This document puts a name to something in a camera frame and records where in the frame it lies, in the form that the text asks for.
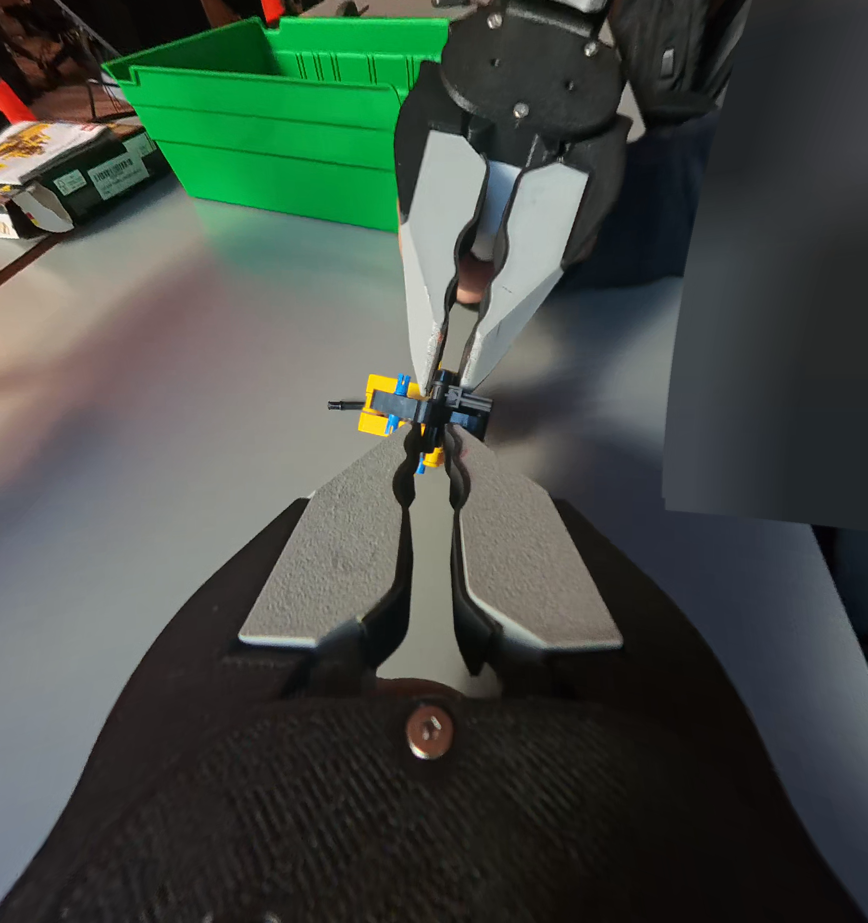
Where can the person's right hand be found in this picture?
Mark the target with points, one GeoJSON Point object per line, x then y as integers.
{"type": "Point", "coordinates": [474, 280]}

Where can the black backpack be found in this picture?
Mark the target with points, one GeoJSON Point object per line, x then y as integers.
{"type": "Point", "coordinates": [679, 58]}

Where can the yellow lego assembly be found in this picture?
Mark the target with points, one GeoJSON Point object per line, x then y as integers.
{"type": "Point", "coordinates": [373, 425]}

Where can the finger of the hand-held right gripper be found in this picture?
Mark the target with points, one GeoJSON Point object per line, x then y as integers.
{"type": "Point", "coordinates": [434, 231]}
{"type": "Point", "coordinates": [538, 238]}

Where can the black cardboard lego box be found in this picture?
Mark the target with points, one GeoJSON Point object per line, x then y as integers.
{"type": "Point", "coordinates": [109, 180]}

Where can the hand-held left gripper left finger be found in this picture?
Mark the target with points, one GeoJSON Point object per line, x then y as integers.
{"type": "Point", "coordinates": [333, 562]}

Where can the lego instruction booklet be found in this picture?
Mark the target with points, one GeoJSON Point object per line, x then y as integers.
{"type": "Point", "coordinates": [23, 148]}

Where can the black lego connector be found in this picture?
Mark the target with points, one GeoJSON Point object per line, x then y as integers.
{"type": "Point", "coordinates": [405, 407]}

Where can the green plastic bin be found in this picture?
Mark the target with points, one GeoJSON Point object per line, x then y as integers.
{"type": "Point", "coordinates": [261, 144]}

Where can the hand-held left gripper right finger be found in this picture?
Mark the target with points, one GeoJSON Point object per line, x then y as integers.
{"type": "Point", "coordinates": [535, 570]}

